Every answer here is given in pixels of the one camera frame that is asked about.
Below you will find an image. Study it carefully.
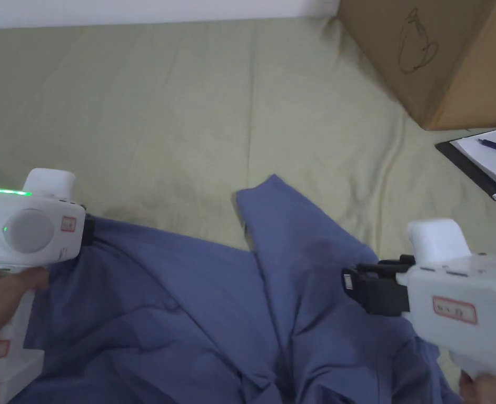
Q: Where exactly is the black clipboard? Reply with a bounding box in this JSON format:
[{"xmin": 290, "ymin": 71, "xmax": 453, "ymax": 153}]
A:
[{"xmin": 435, "ymin": 125, "xmax": 496, "ymax": 203}]

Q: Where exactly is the brown cardboard carton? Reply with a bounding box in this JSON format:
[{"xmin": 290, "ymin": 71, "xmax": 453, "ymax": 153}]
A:
[{"xmin": 336, "ymin": 0, "xmax": 496, "ymax": 132}]

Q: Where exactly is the person's right hand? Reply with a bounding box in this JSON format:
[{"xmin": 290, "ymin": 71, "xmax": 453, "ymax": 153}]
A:
[{"xmin": 458, "ymin": 371, "xmax": 496, "ymax": 404}]

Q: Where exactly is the bed with pale green sheet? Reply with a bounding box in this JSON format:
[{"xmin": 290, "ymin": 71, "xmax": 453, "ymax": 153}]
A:
[{"xmin": 0, "ymin": 16, "xmax": 496, "ymax": 404}]

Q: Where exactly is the dark blue shirt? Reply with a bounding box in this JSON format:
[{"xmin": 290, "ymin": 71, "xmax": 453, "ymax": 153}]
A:
[{"xmin": 9, "ymin": 173, "xmax": 463, "ymax": 404}]

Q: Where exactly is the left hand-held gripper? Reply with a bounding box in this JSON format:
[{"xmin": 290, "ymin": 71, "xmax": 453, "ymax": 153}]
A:
[{"xmin": 0, "ymin": 168, "xmax": 96, "ymax": 404}]

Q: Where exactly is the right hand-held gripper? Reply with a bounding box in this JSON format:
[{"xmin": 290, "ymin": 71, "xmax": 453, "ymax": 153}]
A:
[{"xmin": 342, "ymin": 218, "xmax": 496, "ymax": 379}]

